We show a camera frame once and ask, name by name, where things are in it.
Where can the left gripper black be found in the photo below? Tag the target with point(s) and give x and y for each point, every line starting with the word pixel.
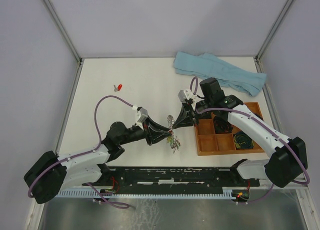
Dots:
pixel 148 134

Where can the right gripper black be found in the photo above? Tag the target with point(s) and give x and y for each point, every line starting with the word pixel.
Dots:
pixel 194 114

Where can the red key tag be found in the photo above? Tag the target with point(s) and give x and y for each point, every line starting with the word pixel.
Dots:
pixel 117 88

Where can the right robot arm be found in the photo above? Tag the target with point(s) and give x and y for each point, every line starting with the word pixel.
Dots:
pixel 287 158

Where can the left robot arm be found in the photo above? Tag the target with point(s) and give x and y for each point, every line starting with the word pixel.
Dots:
pixel 52 173

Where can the wooden compartment tray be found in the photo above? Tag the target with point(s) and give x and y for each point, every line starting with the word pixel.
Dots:
pixel 210 143

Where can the light blue cloth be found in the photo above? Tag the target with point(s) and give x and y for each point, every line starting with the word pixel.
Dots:
pixel 207 65

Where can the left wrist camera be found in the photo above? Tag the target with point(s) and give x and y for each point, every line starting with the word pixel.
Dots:
pixel 141 115

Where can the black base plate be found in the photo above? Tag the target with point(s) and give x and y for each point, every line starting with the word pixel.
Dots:
pixel 216 176

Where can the white slotted cable duct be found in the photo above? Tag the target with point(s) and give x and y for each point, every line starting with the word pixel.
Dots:
pixel 91 193

